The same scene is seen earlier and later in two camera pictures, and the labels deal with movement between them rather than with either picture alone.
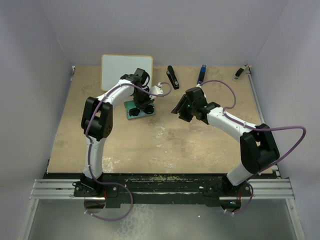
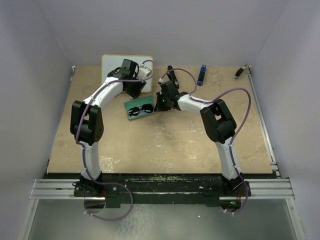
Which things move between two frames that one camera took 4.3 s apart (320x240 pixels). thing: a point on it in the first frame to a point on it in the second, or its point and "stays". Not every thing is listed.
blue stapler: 201,75 stays
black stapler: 172,76 stays
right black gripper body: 186,109 to 162,104
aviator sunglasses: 147,109 stays
